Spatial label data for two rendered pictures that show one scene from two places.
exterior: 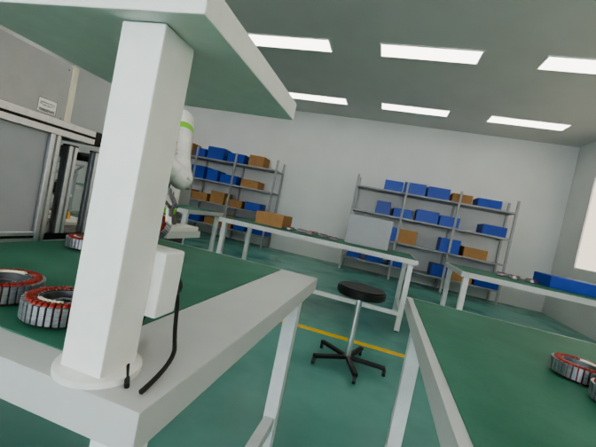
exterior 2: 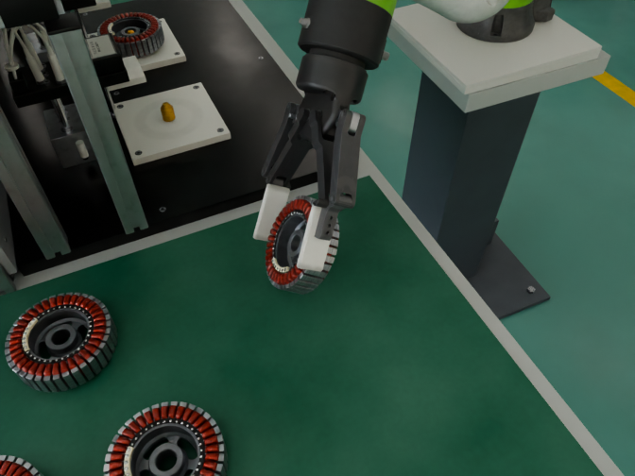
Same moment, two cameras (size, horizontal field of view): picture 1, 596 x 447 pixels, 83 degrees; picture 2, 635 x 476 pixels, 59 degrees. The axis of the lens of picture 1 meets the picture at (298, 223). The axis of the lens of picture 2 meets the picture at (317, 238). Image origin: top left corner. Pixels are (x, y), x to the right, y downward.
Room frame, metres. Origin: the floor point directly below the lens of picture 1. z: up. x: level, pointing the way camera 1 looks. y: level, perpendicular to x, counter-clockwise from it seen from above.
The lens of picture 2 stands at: (1.05, 0.19, 1.32)
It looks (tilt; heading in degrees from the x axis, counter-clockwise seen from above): 49 degrees down; 51
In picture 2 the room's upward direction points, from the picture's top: straight up
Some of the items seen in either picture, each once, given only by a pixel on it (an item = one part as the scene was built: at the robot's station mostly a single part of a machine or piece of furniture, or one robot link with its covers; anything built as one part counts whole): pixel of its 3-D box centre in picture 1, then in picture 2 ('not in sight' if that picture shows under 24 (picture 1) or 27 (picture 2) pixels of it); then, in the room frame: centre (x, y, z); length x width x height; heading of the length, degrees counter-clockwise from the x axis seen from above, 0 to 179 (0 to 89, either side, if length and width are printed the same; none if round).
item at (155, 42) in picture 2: not in sight; (131, 35); (1.38, 1.13, 0.80); 0.11 x 0.11 x 0.04
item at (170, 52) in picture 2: not in sight; (134, 47); (1.38, 1.13, 0.78); 0.15 x 0.15 x 0.01; 76
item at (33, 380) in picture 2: (87, 242); (62, 340); (1.03, 0.62, 0.77); 0.11 x 0.11 x 0.04
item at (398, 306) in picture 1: (312, 266); not in sight; (4.01, -0.28, 0.38); 2.20 x 0.90 x 0.75; 76
